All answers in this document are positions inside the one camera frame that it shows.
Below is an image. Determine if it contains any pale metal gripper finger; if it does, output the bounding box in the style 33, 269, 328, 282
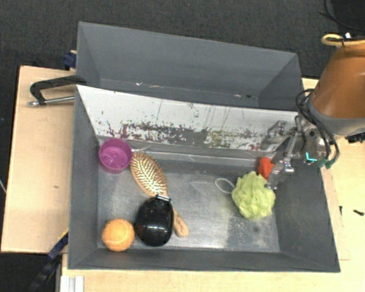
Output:
264, 160, 297, 192
259, 118, 292, 153

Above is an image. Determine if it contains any red-orange small block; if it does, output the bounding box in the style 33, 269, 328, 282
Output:
256, 156, 275, 182

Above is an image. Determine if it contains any green bath loofah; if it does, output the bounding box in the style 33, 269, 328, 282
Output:
211, 167, 279, 222

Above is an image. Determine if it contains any grey metal bin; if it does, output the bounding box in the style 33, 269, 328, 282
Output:
56, 20, 361, 292

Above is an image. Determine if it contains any wooden hairbrush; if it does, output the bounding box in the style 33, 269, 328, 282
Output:
123, 150, 196, 239

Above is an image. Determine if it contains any glossy black rounded case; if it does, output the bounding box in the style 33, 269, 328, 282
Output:
132, 192, 177, 250

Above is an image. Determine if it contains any purple plastic cup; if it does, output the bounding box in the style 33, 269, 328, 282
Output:
96, 136, 135, 176

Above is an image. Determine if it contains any orange ball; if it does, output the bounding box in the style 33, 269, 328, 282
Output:
100, 217, 137, 254

